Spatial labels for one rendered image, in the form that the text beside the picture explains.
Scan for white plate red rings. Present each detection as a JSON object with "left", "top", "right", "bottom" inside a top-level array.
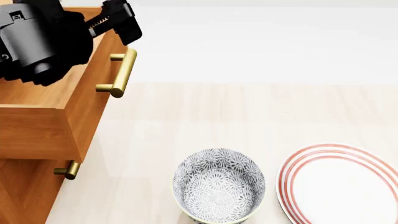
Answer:
[{"left": 275, "top": 142, "right": 398, "bottom": 224}]

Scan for short brass drawer handle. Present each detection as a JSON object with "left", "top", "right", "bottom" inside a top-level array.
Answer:
[{"left": 53, "top": 159, "right": 82, "bottom": 181}]

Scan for wooden cabinet drawer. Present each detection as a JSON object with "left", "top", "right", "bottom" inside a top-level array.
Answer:
[{"left": 0, "top": 6, "right": 129, "bottom": 164}]

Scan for wooden cabinet body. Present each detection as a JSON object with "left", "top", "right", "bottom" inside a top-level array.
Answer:
[{"left": 0, "top": 157, "right": 76, "bottom": 224}]

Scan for grey floral patterned bowl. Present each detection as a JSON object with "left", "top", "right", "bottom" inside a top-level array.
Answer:
[{"left": 172, "top": 147, "right": 267, "bottom": 224}]

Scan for long brass drawer handle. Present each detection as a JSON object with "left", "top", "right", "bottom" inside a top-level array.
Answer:
[{"left": 95, "top": 47, "right": 138, "bottom": 99}]

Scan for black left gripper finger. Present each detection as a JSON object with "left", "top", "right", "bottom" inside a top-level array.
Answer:
[{"left": 101, "top": 0, "right": 143, "bottom": 47}]

